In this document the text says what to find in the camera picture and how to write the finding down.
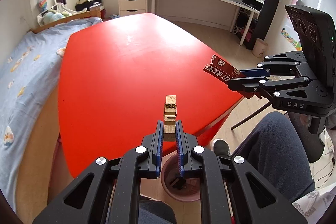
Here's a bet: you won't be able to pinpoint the notched wooden block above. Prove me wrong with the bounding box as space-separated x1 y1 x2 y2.
163 95 177 141

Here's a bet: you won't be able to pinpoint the red ISE BOX carton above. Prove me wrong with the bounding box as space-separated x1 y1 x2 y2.
203 55 245 85

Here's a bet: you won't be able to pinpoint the pink trash bin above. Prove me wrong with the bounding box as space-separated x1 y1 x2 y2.
160 152 200 202

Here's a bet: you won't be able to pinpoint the white bucket on floor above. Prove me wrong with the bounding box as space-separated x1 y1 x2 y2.
252 38 268 58

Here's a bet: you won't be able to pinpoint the black shoe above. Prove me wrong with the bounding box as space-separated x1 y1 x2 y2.
212 139 231 159

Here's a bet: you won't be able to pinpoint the person's leg dark trousers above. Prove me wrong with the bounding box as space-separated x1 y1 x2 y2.
232 111 315 202

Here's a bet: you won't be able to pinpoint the red table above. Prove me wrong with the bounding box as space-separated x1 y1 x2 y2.
58 13 242 177

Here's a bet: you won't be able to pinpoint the white desk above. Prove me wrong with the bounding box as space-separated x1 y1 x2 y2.
149 0 259 45

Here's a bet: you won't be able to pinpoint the bed with blue sheet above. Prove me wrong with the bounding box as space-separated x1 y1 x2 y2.
1 17 102 210

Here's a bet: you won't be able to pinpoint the black camera box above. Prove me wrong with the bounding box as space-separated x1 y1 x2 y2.
285 5 335 93

